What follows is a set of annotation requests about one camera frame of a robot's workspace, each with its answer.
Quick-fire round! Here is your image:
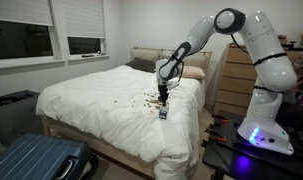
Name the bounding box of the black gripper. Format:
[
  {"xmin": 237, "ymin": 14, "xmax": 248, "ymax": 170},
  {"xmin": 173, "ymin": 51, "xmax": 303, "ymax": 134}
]
[{"xmin": 158, "ymin": 85, "xmax": 169, "ymax": 99}]

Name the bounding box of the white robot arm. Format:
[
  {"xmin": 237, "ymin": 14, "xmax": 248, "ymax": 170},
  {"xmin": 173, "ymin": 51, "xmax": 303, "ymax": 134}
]
[{"xmin": 156, "ymin": 8, "xmax": 297, "ymax": 155}]

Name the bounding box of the dark grey pillow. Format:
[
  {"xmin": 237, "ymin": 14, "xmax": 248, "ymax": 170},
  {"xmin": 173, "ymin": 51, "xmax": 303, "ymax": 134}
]
[{"xmin": 127, "ymin": 59, "xmax": 155, "ymax": 73}]

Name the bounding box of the pink pillow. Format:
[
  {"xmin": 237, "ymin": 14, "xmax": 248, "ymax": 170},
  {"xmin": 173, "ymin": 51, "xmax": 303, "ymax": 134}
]
[{"xmin": 182, "ymin": 66, "xmax": 205, "ymax": 80}]

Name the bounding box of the white quilted duvet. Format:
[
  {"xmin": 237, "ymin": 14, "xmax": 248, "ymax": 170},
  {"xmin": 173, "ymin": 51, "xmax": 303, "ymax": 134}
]
[{"xmin": 35, "ymin": 64, "xmax": 206, "ymax": 180}]

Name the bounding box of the wooden dresser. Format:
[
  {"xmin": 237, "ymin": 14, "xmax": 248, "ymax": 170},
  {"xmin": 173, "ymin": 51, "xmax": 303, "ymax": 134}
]
[{"xmin": 213, "ymin": 44, "xmax": 257, "ymax": 115}]

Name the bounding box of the black clamp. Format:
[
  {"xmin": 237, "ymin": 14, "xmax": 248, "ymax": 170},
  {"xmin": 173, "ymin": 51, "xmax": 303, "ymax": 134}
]
[{"xmin": 205, "ymin": 127, "xmax": 227, "ymax": 142}]

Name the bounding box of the black robot table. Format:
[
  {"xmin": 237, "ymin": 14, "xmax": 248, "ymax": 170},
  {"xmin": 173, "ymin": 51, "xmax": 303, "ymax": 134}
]
[{"xmin": 202, "ymin": 111, "xmax": 303, "ymax": 180}]

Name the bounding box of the white window blind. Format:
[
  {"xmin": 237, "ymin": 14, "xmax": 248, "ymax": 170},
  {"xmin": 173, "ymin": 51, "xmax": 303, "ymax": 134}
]
[
  {"xmin": 62, "ymin": 0, "xmax": 105, "ymax": 38},
  {"xmin": 0, "ymin": 0, "xmax": 53, "ymax": 26}
]

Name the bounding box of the blue hard suitcase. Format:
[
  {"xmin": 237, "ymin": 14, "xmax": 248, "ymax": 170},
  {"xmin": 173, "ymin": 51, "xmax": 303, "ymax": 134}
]
[{"xmin": 0, "ymin": 133, "xmax": 99, "ymax": 180}]

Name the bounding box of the dark grey ottoman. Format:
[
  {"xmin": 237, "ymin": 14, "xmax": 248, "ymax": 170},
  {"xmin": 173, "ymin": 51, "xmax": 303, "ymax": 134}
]
[{"xmin": 0, "ymin": 90, "xmax": 44, "ymax": 147}]

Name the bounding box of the orange handled clamp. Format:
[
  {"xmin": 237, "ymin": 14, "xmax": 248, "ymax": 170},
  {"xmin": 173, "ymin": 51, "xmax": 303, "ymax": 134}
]
[{"xmin": 211, "ymin": 114, "xmax": 230, "ymax": 123}]

